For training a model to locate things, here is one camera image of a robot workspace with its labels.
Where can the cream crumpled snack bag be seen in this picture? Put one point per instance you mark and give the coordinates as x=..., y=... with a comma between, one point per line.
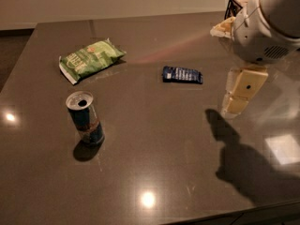
x=223, y=29

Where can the green chip bag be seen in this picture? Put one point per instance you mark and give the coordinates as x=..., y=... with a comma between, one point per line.
x=89, y=60

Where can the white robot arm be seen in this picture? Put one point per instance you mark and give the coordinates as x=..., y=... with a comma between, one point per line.
x=284, y=15

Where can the blue rxbar blueberry wrapper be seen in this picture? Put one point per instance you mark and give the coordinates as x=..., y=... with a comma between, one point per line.
x=181, y=75

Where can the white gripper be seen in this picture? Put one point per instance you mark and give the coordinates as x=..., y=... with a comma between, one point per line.
x=257, y=37

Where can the redbull can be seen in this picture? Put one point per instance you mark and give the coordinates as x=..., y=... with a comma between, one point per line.
x=80, y=106

